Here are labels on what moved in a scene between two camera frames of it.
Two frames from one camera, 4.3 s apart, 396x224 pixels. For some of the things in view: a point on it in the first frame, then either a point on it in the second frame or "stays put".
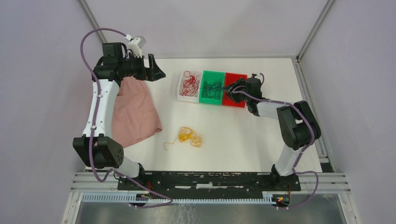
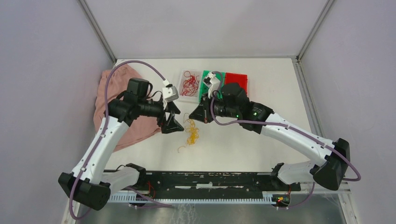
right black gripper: (230, 88) → (202, 112)
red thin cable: (190, 85) stays put
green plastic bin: (212, 88) stays put
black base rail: (141, 183) stays put
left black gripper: (152, 73) → (172, 124)
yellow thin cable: (186, 134) → (192, 131)
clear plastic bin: (188, 89) stays put
